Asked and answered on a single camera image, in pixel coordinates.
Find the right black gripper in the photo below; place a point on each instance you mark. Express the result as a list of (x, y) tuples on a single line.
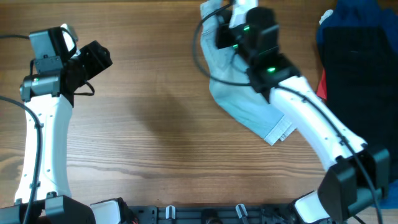
[(225, 34)]

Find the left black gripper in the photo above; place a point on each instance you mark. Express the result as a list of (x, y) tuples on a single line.
[(94, 56)]

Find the light blue denim shorts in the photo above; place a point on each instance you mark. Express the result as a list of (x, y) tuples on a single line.
[(241, 102)]

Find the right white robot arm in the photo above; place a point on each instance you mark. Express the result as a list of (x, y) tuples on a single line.
[(357, 176)]

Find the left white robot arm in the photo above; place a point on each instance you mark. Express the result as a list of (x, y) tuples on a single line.
[(57, 71)]

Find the white garment tag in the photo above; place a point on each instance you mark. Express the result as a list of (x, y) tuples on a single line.
[(326, 14)]

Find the red garment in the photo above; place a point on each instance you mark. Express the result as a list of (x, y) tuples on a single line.
[(322, 89)]

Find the dark blue garment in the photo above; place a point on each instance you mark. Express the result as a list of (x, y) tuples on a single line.
[(366, 14)]

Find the black garment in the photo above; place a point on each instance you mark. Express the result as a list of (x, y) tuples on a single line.
[(361, 78)]

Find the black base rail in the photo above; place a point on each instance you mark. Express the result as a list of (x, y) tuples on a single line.
[(263, 214)]

